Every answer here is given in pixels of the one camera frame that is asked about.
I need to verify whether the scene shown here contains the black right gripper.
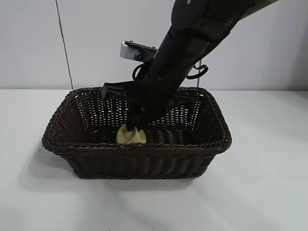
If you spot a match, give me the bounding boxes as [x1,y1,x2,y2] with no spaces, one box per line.
[102,62,189,133]

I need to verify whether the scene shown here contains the pale yellow egg yolk pastry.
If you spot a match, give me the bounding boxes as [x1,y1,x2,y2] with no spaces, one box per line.
[116,124,147,144]

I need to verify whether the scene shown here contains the dark brown wicker basket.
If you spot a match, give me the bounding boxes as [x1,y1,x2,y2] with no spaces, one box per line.
[42,86,233,180]

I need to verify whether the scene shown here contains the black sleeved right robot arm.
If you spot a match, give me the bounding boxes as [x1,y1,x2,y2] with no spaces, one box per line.
[153,0,281,82]

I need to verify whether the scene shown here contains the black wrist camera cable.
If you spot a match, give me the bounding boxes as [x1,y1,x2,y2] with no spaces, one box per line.
[131,63,151,81]

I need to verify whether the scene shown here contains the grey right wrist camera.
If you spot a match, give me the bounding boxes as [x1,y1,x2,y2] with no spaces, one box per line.
[119,40,158,62]

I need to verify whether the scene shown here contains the black looped cable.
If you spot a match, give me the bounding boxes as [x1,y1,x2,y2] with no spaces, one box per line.
[187,59,208,80]

